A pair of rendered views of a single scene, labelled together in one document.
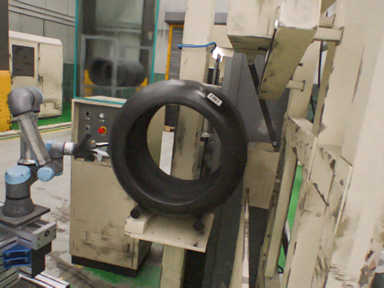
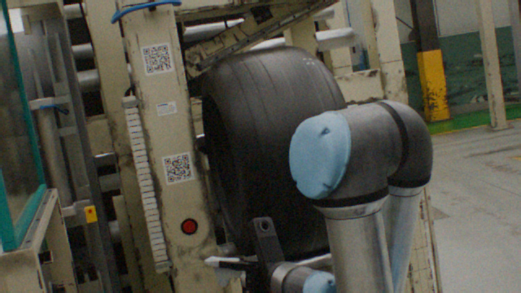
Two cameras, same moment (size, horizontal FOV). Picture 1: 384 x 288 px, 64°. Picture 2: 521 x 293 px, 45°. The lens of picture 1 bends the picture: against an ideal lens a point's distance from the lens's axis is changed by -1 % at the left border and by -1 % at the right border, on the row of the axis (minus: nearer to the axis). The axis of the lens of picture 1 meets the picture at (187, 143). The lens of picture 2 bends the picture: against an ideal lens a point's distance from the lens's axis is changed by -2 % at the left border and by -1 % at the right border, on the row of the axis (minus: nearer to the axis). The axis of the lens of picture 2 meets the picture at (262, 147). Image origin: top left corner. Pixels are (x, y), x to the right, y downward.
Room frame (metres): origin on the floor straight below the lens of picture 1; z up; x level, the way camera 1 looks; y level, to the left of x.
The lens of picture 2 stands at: (2.11, 1.67, 1.45)
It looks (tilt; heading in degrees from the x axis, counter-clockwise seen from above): 7 degrees down; 246
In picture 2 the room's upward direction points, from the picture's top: 10 degrees counter-clockwise
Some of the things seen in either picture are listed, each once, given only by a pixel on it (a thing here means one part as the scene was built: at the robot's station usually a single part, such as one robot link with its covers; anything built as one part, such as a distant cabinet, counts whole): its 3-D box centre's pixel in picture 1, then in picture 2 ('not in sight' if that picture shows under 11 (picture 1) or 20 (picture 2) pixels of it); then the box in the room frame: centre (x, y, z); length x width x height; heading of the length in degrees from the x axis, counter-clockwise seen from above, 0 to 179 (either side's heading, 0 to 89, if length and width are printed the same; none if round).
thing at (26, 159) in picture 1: (28, 136); (365, 283); (1.63, 0.87, 1.09); 0.15 x 0.12 x 0.55; 6
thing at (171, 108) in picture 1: (174, 114); not in sight; (8.31, 0.42, 0.38); 1.20 x 0.80 x 0.76; 168
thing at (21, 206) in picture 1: (18, 201); not in sight; (1.49, 0.85, 0.77); 0.15 x 0.15 x 0.10
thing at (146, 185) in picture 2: not in sight; (146, 184); (1.73, 0.02, 1.19); 0.05 x 0.04 x 0.48; 80
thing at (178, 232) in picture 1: (173, 223); not in sight; (1.39, 0.03, 0.80); 0.37 x 0.36 x 0.02; 80
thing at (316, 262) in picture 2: (147, 199); (297, 265); (1.41, 0.17, 0.90); 0.35 x 0.05 x 0.05; 170
